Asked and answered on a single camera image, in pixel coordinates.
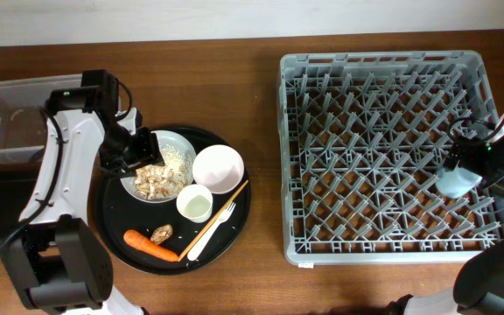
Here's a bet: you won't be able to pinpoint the light blue plastic cup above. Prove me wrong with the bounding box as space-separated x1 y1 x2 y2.
435 166 482 199

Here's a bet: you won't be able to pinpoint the rice and food scraps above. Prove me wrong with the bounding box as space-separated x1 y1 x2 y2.
132 144 193 200

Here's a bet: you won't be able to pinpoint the white paper cup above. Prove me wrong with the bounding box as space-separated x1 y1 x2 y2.
176 184 213 223

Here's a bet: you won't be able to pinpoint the round black serving tray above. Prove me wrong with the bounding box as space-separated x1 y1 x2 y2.
93 125 252 276

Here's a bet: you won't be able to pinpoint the pink white small bowl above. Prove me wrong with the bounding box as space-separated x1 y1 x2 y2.
192 144 245 194

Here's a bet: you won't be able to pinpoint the white plastic fork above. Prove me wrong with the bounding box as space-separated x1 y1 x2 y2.
187 202 235 261

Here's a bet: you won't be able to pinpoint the wooden chopstick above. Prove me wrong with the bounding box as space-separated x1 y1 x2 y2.
178 180 249 262

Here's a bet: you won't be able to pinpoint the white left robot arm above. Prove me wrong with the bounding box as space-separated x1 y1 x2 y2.
0 69 164 314

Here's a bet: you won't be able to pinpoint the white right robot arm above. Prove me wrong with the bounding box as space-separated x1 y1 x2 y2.
385 114 504 315

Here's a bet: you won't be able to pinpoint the clear plastic waste bin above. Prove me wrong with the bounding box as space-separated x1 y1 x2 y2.
0 74 81 164

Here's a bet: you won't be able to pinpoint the grey plastic dishwasher rack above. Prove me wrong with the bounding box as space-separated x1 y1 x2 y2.
277 51 504 266

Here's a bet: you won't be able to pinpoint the brown food lump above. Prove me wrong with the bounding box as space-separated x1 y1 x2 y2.
150 224 173 245

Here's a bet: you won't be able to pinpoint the orange carrot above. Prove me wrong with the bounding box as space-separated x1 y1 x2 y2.
123 229 179 262

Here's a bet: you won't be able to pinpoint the small white label sticker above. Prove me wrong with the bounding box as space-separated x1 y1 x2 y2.
297 262 314 269

